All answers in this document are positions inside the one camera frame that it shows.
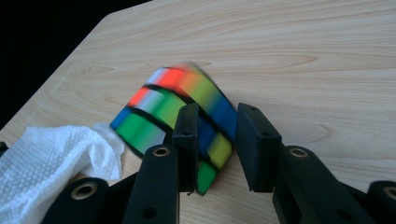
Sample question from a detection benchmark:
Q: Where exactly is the multicoloured puzzle cube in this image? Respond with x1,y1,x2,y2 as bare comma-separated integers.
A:
108,61,239,197

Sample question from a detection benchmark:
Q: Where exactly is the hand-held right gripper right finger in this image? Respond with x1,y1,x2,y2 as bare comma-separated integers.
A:
234,102,375,224

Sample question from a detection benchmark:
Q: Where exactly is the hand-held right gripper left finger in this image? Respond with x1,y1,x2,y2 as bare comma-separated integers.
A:
122,102,201,224

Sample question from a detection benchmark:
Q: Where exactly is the white wet wipe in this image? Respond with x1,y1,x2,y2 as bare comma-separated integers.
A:
0,122,126,224

